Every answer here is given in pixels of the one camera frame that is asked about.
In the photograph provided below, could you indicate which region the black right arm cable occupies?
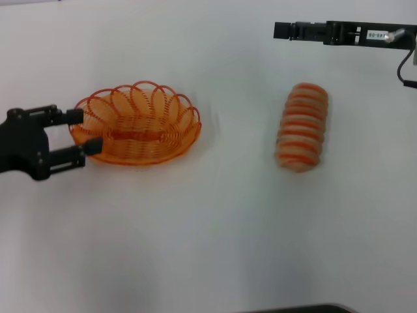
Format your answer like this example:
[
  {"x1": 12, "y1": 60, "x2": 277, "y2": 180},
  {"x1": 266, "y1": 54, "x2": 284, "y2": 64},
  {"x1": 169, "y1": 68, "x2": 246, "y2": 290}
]
[{"x1": 396, "y1": 29, "x2": 417, "y2": 87}]

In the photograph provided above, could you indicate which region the orange striped bread loaf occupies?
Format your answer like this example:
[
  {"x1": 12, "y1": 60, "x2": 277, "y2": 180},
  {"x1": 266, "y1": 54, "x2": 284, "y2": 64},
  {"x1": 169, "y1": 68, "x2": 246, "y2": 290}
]
[{"x1": 274, "y1": 82, "x2": 329, "y2": 173}]

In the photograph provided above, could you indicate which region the silver connector beside gripper label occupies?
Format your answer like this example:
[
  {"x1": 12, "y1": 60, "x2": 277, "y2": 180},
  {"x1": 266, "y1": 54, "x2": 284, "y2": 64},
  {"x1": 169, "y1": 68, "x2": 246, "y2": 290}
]
[{"x1": 383, "y1": 28, "x2": 405, "y2": 43}]

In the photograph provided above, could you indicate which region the black curved panel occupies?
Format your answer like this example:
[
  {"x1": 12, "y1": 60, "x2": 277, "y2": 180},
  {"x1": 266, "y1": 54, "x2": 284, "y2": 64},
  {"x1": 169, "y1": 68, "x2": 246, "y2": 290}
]
[{"x1": 244, "y1": 303, "x2": 356, "y2": 313}]

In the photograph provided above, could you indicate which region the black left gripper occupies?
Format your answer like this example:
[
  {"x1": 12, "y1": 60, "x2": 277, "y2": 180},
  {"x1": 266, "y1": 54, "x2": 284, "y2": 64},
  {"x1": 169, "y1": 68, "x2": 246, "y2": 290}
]
[{"x1": 0, "y1": 104, "x2": 104, "y2": 182}]

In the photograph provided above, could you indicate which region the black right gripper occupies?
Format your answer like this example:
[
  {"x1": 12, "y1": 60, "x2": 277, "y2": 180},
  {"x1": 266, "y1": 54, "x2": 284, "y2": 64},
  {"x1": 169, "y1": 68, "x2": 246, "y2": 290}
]
[{"x1": 274, "y1": 21, "x2": 417, "y2": 50}]

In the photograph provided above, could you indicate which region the orange wire basket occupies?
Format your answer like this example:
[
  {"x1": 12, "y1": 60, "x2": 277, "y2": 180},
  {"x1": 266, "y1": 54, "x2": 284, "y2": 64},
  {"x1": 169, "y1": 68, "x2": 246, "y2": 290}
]
[{"x1": 68, "y1": 80, "x2": 202, "y2": 167}]

